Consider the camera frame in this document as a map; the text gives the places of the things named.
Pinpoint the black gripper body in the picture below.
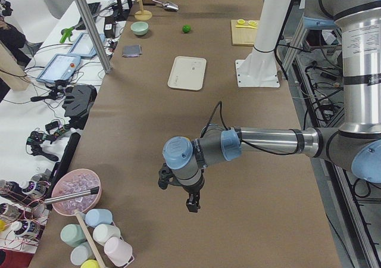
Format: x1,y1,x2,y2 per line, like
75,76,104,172
158,163,205,201

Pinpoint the green lime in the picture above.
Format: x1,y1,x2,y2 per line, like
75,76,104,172
182,25,191,33

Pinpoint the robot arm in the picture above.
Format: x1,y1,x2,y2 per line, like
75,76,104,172
158,0,380,212

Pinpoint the white rabbit tray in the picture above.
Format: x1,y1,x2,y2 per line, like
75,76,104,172
167,56,207,91

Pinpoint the blue cup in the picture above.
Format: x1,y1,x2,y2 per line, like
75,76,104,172
85,208,113,228

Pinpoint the white cup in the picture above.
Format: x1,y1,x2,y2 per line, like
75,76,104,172
92,224,121,246

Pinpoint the pink cup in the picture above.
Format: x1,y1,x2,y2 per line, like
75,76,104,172
104,236,135,267

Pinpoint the pink bowl with ice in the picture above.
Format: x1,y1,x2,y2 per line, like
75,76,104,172
51,169,102,216

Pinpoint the green cup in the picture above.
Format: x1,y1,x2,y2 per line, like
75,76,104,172
60,224,86,248

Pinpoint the grey-blue cup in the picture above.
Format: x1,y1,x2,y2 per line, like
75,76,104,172
70,242,95,266

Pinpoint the yellow cup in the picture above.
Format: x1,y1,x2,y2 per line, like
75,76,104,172
80,259,100,268

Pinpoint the grey folded cloth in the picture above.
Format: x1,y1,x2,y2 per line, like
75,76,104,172
122,45,142,57

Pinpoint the mint green bowl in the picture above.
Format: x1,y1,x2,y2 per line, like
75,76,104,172
130,21,149,36

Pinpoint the teach pendant near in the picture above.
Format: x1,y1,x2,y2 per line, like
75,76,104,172
36,54,81,83

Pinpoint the teach pendant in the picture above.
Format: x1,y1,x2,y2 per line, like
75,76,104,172
68,33,96,58
36,54,81,83

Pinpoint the teach pendant far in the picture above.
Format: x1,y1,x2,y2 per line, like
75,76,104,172
68,33,96,58

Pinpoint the wooden cutting board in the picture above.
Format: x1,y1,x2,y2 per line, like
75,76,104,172
230,19,260,46

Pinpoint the wooden mug tree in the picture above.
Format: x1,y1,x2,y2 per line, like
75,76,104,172
128,0,153,21

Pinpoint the yellow plastic knife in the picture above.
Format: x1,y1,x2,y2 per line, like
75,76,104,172
235,25,258,29

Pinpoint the metal scoop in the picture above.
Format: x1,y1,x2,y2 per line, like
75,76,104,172
153,0,179,11

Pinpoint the aluminium frame post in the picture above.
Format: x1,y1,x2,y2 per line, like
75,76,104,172
74,0,112,74

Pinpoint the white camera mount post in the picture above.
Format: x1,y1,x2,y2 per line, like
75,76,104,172
236,0,291,88

